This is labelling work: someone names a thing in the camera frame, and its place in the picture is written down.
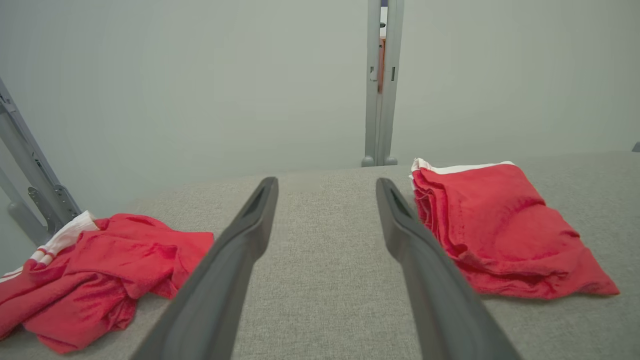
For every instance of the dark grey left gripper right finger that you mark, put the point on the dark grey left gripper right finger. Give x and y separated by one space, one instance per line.
440 300

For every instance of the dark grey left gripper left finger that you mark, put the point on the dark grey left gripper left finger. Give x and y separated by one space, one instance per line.
215 295

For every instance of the red basketball shorts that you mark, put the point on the red basketball shorts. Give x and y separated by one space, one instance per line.
500 235

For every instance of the red Bulls 23 jersey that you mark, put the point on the red Bulls 23 jersey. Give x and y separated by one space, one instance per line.
100 270

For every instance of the grey metal partition post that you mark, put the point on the grey metal partition post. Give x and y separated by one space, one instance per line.
372 115

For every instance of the grey metal post with bracket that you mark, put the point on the grey metal post with bracket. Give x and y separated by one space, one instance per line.
25 155

